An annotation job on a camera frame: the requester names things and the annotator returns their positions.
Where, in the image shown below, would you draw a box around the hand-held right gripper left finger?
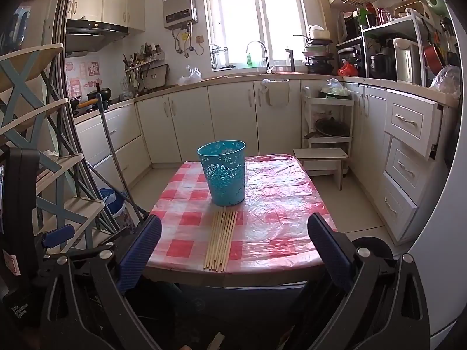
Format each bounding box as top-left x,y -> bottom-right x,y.
40,214 -> 163,350

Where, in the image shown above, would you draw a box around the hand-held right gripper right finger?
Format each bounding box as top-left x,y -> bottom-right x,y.
307,212 -> 431,350

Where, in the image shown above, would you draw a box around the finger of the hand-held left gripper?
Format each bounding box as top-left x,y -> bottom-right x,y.
41,224 -> 76,249

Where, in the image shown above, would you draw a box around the row of wooden chopsticks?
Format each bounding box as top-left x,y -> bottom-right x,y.
203,209 -> 238,273

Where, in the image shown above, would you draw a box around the teal perforated plastic basket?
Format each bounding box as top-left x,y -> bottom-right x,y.
197,140 -> 247,207

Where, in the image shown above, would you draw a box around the floral trash bin blue bag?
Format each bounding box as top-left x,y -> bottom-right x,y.
98,188 -> 138,231

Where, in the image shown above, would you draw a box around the red white checked tablecloth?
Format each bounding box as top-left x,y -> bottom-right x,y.
144,154 -> 337,275

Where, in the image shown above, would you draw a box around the closed cream drawer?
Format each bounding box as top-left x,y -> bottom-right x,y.
380,181 -> 417,242
384,140 -> 430,205

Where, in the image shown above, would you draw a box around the cream blue folding step shelf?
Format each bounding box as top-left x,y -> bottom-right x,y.
0,43 -> 122,256

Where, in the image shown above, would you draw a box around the white step stool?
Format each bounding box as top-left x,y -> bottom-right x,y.
293,148 -> 349,191

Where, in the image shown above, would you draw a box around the wooden table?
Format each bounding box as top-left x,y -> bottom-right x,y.
143,260 -> 326,288

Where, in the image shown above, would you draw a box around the cream base cabinets with drawers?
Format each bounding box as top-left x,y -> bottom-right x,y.
72,101 -> 152,191

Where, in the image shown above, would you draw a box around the black wok on trolley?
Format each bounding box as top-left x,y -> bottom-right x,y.
303,117 -> 351,140

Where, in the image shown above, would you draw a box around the cream base cabinets beside drawers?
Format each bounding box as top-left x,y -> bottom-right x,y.
343,80 -> 390,177

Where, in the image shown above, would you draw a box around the black pot on stove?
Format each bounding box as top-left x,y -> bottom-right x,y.
86,85 -> 114,103

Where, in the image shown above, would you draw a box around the open cream drawer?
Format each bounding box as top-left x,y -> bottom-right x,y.
384,89 -> 439,160

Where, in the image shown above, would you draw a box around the cream base cabinets under sink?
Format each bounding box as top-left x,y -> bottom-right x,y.
134,77 -> 304,165

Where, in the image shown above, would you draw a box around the bag of green vegetables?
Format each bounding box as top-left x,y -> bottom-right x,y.
319,78 -> 352,100

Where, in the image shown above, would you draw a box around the white hanging bag holder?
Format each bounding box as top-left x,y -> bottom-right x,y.
259,78 -> 291,109

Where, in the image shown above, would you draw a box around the beige cutting board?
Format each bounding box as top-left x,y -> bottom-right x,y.
143,63 -> 170,90

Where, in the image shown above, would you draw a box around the red plastic bag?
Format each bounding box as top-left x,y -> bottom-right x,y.
337,62 -> 360,77

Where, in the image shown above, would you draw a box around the white plastic bag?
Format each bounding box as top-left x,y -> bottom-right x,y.
177,64 -> 203,87

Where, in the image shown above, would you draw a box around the black range hood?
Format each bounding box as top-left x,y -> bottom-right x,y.
66,19 -> 130,53

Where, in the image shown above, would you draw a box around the black kettle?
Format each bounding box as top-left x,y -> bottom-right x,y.
369,52 -> 393,80

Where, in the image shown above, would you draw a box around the black toaster oven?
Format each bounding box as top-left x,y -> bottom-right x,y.
337,42 -> 366,77

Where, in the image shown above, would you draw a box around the stack of pots and dishes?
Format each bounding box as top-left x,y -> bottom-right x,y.
302,25 -> 335,74

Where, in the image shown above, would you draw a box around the white electric thermos pot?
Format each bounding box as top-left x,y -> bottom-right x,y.
392,38 -> 424,85

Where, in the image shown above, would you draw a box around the clear plastic bag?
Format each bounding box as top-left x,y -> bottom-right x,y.
429,64 -> 461,99

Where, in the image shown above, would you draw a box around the chrome sink faucet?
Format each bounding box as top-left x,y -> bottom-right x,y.
245,40 -> 275,74

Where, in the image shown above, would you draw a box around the red hanging pan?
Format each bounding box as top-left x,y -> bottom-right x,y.
423,43 -> 445,74

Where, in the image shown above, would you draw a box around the black microwave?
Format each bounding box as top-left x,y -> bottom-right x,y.
337,10 -> 363,43

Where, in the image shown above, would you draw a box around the white countertop shelf rack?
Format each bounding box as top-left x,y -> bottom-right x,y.
360,6 -> 435,87

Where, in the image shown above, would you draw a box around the kitchen window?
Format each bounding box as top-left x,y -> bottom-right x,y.
202,0 -> 326,72

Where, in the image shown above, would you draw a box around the pink wall stickers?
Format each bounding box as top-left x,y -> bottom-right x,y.
65,61 -> 101,98

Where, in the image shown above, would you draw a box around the grey sliding door frame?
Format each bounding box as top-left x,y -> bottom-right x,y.
43,0 -> 110,234

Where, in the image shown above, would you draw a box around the wall spice rack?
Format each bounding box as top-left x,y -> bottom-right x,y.
123,43 -> 167,74

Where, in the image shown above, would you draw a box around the cream wall cabinets above hood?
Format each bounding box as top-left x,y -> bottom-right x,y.
67,0 -> 147,32

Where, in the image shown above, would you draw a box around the grey wall water heater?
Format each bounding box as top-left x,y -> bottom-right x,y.
162,0 -> 199,30

